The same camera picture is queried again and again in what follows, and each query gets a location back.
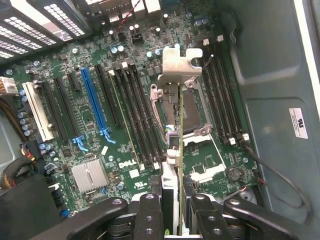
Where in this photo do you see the CPU socket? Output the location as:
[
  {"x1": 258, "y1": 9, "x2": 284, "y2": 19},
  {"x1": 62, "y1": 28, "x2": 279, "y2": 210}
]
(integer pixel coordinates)
[{"x1": 149, "y1": 82, "x2": 213, "y2": 141}]

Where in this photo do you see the silver coin battery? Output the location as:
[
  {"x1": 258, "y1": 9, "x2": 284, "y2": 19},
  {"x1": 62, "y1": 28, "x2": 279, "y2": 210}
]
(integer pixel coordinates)
[{"x1": 225, "y1": 165, "x2": 241, "y2": 181}]

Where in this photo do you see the black fan shroud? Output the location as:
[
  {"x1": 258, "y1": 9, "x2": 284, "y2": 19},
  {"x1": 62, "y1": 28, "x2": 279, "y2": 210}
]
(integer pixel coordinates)
[{"x1": 0, "y1": 172, "x2": 65, "y2": 240}]

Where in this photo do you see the white case label sticker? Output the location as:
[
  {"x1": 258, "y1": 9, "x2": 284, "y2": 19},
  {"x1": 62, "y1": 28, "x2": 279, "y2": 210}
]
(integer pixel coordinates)
[{"x1": 288, "y1": 107, "x2": 309, "y2": 140}]

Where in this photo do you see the open grey PC case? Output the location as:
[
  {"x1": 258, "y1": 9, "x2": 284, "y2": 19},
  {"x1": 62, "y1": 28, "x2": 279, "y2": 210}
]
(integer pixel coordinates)
[{"x1": 0, "y1": 0, "x2": 320, "y2": 240}]

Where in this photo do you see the silver chipset heat sink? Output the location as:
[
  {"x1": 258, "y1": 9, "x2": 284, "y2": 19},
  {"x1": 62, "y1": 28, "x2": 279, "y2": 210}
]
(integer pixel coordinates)
[{"x1": 71, "y1": 156, "x2": 111, "y2": 195}]

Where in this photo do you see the thin black case wire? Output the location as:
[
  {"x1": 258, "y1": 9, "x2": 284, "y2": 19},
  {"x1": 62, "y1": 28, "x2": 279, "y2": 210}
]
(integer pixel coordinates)
[{"x1": 239, "y1": 138, "x2": 313, "y2": 213}]

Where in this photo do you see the green motherboard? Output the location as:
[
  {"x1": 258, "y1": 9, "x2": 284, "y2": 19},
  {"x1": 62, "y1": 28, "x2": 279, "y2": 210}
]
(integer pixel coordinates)
[{"x1": 0, "y1": 0, "x2": 262, "y2": 226}]

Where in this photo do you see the white power connector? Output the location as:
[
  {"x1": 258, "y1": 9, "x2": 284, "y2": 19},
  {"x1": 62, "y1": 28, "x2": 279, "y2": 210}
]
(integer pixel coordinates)
[{"x1": 0, "y1": 76, "x2": 20, "y2": 95}]

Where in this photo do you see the blue expansion slot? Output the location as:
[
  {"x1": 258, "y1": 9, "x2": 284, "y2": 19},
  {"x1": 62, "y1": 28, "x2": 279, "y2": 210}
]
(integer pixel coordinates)
[{"x1": 80, "y1": 67, "x2": 117, "y2": 151}]

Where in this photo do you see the short black expansion slot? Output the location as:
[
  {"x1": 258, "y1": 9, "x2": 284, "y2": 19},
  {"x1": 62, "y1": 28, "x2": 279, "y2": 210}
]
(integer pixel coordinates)
[{"x1": 66, "y1": 72, "x2": 82, "y2": 92}]

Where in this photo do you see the black power cable bundle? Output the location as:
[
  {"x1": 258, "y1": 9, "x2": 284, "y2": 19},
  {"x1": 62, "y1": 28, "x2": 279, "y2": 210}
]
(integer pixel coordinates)
[{"x1": 0, "y1": 96, "x2": 42, "y2": 193}]

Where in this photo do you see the black RAM slot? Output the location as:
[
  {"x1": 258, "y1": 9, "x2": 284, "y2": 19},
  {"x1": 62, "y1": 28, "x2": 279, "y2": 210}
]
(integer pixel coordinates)
[
  {"x1": 121, "y1": 62, "x2": 161, "y2": 168},
  {"x1": 128, "y1": 62, "x2": 168, "y2": 165},
  {"x1": 114, "y1": 64, "x2": 154, "y2": 168},
  {"x1": 201, "y1": 59, "x2": 230, "y2": 147},
  {"x1": 216, "y1": 35, "x2": 250, "y2": 141},
  {"x1": 202, "y1": 38, "x2": 236, "y2": 146},
  {"x1": 211, "y1": 39, "x2": 243, "y2": 145}
]

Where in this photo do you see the white expansion slot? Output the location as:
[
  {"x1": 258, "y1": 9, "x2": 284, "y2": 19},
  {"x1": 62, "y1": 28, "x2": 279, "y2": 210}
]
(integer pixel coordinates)
[{"x1": 21, "y1": 81, "x2": 55, "y2": 143}]

